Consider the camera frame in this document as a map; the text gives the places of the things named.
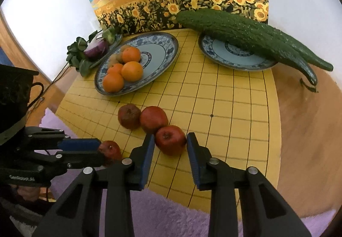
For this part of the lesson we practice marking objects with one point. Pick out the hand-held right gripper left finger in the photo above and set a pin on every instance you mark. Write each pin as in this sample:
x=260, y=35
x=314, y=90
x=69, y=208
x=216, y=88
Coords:
x=148, y=162

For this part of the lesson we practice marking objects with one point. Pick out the dark red apple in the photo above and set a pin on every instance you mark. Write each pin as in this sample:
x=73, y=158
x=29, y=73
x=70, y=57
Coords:
x=129, y=116

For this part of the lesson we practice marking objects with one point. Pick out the person's left hand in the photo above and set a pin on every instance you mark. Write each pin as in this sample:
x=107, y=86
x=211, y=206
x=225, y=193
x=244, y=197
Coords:
x=28, y=194

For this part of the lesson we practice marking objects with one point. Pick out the blue white plate under cucumbers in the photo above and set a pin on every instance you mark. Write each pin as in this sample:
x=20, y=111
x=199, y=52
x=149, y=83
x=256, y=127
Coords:
x=227, y=55

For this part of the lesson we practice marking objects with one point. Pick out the small green bok choy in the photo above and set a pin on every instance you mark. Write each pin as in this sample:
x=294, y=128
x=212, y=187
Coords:
x=85, y=67

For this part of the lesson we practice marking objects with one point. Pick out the brown longan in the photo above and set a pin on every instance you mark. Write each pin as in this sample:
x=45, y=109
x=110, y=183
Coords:
x=125, y=48
x=115, y=59

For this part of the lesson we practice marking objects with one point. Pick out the purple fluffy rug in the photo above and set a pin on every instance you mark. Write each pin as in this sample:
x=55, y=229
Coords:
x=165, y=215

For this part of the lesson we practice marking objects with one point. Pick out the halved purple onion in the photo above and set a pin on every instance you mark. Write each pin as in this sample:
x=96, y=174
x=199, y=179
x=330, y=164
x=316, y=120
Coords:
x=96, y=48

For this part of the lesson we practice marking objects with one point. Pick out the blue white plate under vegetables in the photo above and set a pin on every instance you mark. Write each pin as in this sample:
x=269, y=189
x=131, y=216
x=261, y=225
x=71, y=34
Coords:
x=116, y=40

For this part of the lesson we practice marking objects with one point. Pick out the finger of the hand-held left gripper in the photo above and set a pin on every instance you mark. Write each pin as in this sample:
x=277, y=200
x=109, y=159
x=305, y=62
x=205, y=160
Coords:
x=80, y=144
x=82, y=159

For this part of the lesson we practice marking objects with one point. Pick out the yellow grid board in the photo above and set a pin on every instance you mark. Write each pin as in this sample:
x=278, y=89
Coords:
x=213, y=108

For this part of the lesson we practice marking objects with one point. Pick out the green bumpy cucumber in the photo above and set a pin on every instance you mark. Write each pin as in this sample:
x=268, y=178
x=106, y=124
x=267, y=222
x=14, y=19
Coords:
x=227, y=28
x=307, y=52

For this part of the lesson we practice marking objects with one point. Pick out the orange mandarin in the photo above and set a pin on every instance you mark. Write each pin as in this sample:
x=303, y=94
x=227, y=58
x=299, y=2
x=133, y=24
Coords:
x=132, y=71
x=115, y=68
x=113, y=82
x=131, y=54

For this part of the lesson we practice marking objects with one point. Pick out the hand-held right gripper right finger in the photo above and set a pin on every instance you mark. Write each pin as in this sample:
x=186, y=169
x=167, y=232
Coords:
x=193, y=162

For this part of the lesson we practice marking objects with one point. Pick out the large blue white porcelain plate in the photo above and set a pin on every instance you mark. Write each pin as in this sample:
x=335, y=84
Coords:
x=157, y=55

